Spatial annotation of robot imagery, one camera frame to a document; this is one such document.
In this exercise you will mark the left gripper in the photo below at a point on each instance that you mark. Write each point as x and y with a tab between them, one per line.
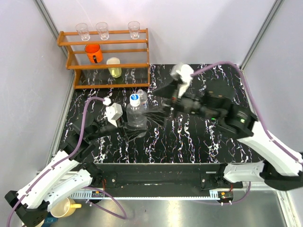
123	129

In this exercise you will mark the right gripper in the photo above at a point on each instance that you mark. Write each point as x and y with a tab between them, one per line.
170	91

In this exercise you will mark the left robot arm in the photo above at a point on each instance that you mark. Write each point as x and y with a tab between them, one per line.
34	201

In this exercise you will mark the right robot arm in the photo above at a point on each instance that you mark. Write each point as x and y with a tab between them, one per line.
279	169

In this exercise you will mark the labelled clear plastic bottle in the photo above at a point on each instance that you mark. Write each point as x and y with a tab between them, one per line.
143	98

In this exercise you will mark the pale yellow cup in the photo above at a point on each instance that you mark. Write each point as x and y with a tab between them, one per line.
115	72

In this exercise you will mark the wooden three-tier rack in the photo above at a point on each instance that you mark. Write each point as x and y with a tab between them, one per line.
133	55

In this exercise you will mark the right drinking glass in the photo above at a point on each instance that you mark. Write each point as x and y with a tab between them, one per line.
134	29

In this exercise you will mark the drinking glass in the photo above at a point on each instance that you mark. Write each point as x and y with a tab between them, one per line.
134	29
102	29
83	32

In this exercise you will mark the orange mug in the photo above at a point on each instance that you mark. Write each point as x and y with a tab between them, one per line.
94	53

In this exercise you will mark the yellow mug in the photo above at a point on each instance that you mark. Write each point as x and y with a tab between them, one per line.
65	208

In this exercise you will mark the middle drinking glass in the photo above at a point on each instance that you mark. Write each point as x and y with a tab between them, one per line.
102	29

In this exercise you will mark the left drinking glass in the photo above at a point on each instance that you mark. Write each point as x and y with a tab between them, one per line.
83	32

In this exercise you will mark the dark blue mug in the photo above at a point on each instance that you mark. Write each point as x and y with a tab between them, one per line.
50	219

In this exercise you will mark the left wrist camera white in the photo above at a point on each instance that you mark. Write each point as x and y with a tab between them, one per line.
113	113

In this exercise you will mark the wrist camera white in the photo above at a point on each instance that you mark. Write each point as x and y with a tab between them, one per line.
182	73
113	113

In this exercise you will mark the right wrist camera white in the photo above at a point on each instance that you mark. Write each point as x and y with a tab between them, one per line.
182	73

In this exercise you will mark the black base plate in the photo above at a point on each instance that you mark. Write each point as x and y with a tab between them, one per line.
161	180

